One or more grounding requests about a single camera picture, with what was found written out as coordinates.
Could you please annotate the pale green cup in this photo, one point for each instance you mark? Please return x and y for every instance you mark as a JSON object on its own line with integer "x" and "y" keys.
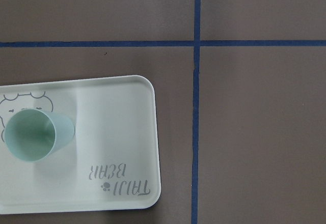
{"x": 31, "y": 134}

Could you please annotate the white bear tray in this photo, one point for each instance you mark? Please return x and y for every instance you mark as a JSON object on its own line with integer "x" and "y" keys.
{"x": 112, "y": 162}

